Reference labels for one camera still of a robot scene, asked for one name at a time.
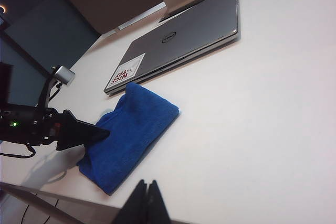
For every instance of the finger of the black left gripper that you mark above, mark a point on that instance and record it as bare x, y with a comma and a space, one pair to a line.
73, 140
84, 125

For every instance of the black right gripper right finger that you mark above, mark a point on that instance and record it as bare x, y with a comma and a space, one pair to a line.
157, 208

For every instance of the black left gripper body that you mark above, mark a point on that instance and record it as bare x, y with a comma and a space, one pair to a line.
26, 124

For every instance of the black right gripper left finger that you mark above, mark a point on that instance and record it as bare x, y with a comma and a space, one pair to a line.
134, 208

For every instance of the blue microfibre rag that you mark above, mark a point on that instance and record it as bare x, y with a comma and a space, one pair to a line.
131, 129

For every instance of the white red laptop sticker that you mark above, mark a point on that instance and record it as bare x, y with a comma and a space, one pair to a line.
126, 72

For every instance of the silver closed laptop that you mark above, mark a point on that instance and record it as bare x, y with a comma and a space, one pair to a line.
189, 30

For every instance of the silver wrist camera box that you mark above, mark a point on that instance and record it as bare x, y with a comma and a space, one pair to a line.
64, 75

